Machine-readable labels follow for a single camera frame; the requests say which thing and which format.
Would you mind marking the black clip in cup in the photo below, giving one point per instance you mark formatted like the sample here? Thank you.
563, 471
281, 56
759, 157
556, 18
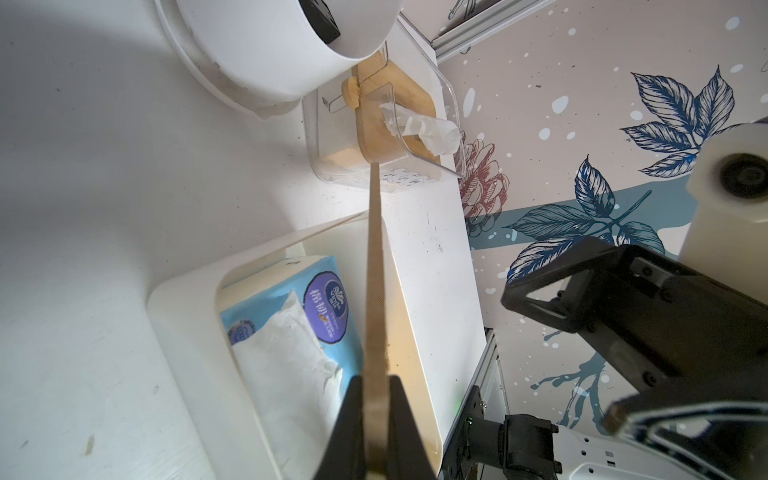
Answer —
320, 19

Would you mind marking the blue white tissue pack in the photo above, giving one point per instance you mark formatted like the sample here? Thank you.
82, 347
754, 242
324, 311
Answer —
294, 338

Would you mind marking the clear plastic tissue box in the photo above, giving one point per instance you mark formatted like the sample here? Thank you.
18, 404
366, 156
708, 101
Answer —
397, 175

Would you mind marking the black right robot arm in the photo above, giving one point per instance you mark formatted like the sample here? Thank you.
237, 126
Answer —
620, 460

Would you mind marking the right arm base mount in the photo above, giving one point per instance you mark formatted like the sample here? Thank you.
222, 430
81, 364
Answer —
521, 446

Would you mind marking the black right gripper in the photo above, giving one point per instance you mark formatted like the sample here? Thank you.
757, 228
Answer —
674, 332

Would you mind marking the bamboo tissue box lid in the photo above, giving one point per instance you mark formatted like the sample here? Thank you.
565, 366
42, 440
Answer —
362, 117

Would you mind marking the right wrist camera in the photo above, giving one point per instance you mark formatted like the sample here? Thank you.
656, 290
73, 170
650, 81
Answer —
727, 238

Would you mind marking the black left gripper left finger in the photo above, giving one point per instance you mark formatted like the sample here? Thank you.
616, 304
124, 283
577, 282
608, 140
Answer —
344, 457

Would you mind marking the white rectangular bin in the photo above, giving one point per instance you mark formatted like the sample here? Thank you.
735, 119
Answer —
184, 315

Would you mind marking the white pen holder cup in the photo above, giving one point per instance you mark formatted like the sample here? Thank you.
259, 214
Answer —
261, 57

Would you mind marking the yellow plastic lid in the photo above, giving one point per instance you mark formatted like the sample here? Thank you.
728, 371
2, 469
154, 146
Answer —
376, 392

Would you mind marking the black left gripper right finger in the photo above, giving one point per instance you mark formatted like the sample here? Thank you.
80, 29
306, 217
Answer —
406, 455

